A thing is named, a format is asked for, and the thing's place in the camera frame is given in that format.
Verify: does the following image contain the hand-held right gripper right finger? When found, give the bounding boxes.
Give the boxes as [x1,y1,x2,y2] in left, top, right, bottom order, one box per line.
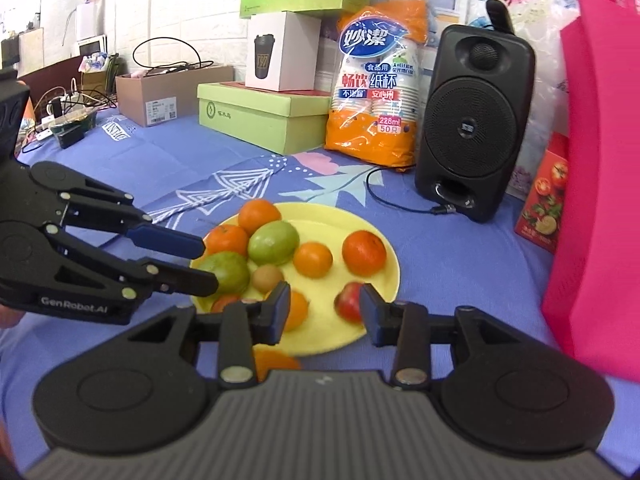
[360,283,542,389]

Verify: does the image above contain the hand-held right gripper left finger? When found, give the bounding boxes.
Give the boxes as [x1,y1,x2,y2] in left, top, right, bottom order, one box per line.
[106,281,292,387]

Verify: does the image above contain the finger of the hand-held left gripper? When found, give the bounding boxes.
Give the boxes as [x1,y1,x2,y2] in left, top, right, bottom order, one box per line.
[45,224,220,298]
[52,169,207,260]

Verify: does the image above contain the yellowish orange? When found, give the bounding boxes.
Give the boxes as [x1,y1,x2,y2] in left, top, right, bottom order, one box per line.
[281,290,310,334]

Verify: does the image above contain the red green apple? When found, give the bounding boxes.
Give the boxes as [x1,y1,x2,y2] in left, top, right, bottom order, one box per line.
[334,282,366,322]

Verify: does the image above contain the small brownish green fruit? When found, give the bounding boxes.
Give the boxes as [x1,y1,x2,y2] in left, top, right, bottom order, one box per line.
[250,265,285,294]

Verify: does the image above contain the green yellowish apple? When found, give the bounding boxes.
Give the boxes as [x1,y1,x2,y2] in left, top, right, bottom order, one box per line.
[199,252,251,297]

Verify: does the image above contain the yellow plate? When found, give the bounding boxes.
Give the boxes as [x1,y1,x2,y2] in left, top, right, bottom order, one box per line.
[189,202,400,358]

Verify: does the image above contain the large orange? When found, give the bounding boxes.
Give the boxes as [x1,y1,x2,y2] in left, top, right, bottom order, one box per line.
[252,347,302,381]

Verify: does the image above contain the small orange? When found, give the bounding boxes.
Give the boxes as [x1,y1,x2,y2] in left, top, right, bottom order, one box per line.
[293,242,334,279]

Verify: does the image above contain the person's left hand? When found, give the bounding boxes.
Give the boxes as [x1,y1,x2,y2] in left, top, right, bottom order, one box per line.
[0,304,24,330]

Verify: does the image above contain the blue printed tablecloth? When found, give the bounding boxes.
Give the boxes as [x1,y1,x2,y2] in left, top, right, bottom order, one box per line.
[0,107,640,476]

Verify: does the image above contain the brown cardboard box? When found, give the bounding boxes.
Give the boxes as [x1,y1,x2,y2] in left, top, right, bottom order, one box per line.
[115,64,236,128]

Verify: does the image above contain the light green shoe box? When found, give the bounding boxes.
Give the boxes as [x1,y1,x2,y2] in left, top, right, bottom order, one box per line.
[196,82,334,155]

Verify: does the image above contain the white power strip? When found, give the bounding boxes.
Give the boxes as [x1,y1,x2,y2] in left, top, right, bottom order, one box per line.
[34,91,97,137]

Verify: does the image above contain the orange paper cup pack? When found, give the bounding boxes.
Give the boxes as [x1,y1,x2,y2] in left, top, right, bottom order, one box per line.
[325,0,432,174]

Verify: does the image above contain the red juice carton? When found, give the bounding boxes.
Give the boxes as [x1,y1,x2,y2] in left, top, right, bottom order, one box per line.
[514,132,571,255]

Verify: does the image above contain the white screen device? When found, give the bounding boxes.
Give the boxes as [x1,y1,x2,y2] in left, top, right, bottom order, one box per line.
[74,33,109,57]

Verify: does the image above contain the black speaker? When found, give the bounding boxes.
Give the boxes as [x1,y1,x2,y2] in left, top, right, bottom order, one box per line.
[414,23,536,224]

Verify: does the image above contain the white cup box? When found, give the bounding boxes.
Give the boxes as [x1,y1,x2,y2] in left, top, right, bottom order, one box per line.
[244,11,322,93]

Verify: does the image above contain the pink tote bag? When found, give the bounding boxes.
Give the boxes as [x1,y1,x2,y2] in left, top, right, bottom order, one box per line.
[541,0,640,379]

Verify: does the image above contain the black speaker cable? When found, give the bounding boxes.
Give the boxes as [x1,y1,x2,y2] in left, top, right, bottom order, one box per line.
[366,167,457,216]

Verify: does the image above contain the black looped cable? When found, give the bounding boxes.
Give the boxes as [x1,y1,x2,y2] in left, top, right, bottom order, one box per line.
[132,37,217,77]

